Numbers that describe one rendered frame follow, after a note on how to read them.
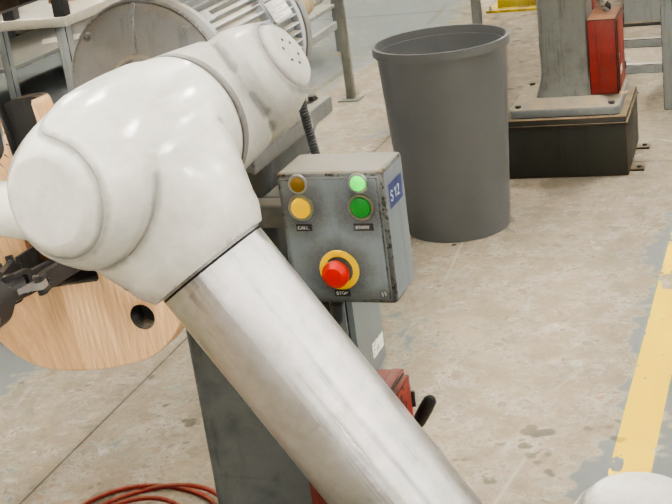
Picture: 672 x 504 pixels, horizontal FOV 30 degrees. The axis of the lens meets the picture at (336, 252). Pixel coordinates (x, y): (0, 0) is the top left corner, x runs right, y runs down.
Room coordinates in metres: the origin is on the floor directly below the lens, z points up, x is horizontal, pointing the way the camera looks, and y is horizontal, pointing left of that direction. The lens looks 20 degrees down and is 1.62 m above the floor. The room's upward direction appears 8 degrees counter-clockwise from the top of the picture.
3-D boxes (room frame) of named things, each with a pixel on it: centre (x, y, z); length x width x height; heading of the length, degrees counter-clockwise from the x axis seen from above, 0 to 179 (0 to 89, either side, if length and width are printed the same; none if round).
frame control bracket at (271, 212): (1.82, 0.03, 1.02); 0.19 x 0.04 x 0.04; 68
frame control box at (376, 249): (1.80, -0.02, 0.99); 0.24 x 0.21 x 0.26; 158
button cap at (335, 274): (1.67, 0.00, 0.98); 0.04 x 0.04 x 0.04; 68
